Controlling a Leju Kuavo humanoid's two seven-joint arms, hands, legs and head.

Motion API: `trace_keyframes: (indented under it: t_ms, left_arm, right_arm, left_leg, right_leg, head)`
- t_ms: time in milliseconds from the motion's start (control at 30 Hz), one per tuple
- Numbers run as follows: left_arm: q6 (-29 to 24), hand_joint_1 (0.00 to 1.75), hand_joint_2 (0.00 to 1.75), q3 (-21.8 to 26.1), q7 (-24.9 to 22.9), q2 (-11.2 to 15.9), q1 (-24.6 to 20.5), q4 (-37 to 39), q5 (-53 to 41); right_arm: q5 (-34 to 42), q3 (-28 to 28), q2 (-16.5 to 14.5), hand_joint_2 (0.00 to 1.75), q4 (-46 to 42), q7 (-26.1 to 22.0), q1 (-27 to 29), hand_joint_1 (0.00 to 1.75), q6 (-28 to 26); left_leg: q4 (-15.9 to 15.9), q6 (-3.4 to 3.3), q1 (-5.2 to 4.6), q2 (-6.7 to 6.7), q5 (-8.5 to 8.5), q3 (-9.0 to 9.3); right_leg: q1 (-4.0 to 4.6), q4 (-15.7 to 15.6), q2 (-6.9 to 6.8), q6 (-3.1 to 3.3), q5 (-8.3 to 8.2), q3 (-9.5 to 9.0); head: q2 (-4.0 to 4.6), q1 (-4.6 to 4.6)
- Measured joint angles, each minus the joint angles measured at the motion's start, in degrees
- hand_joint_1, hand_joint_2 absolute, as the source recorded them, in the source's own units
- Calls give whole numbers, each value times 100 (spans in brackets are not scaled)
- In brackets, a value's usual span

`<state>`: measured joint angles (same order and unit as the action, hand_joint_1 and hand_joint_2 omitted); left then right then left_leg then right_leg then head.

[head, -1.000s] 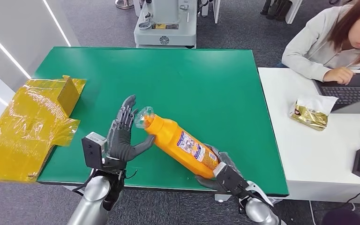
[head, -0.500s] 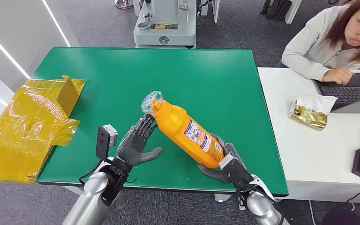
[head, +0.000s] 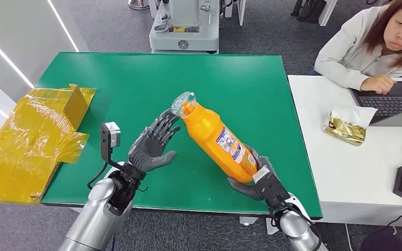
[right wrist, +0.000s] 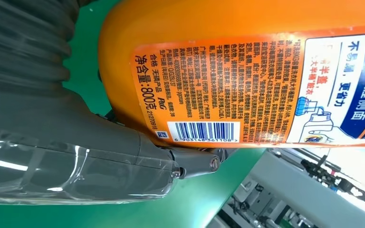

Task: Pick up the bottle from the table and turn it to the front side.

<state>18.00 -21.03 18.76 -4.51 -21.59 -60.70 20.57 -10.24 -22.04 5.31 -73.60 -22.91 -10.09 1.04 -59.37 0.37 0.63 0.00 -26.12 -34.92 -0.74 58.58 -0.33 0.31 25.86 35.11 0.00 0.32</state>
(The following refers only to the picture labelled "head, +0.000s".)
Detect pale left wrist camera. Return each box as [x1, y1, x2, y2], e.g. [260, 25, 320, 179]
[100, 121, 126, 171]

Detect white panel legs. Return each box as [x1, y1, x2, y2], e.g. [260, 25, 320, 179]
[223, 0, 247, 27]

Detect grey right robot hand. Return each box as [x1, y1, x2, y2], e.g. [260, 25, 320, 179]
[227, 144, 291, 209]

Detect gold snack bag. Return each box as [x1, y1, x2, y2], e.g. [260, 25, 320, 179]
[322, 105, 378, 147]

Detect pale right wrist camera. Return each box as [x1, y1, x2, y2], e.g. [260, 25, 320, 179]
[252, 165, 271, 184]

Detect person at laptop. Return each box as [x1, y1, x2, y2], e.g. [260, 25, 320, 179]
[307, 0, 402, 96]

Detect black boots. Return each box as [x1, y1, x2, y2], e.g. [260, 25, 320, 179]
[289, 0, 327, 24]

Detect grey laptop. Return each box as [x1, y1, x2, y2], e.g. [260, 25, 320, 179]
[349, 77, 402, 128]

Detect chrome round stand base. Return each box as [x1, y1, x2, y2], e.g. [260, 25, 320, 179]
[128, 0, 151, 10]

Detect white floor cable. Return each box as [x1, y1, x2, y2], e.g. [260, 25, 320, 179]
[344, 223, 356, 251]

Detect yellow taped cardboard box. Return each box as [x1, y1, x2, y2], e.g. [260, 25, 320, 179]
[0, 84, 97, 205]

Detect white desk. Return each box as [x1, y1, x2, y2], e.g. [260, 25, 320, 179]
[287, 74, 402, 229]

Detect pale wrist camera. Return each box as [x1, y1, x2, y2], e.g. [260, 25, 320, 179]
[252, 165, 271, 184]
[100, 121, 126, 171]

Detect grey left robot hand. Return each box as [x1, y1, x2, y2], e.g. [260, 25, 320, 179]
[128, 109, 181, 174]

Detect orange detergent bottle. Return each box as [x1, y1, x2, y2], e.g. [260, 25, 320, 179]
[171, 91, 259, 184]

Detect person's hand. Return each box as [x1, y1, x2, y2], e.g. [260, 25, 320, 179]
[360, 74, 397, 96]

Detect white machine base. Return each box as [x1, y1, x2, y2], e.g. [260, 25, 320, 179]
[148, 0, 221, 55]

